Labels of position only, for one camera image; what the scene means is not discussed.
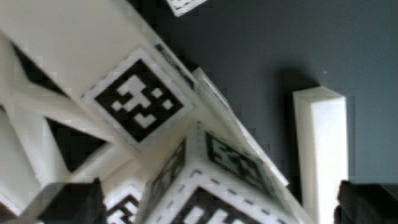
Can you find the white chair back part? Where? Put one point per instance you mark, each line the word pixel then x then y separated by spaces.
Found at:
pixel 101 130

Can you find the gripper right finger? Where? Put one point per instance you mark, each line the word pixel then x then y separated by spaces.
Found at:
pixel 366 204

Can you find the white right fence bar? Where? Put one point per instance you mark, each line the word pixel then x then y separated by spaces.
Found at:
pixel 321 137

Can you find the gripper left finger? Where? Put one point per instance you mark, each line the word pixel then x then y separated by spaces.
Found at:
pixel 67 204

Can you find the white tagged cube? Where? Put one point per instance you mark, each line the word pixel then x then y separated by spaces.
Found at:
pixel 213 187
pixel 181 6

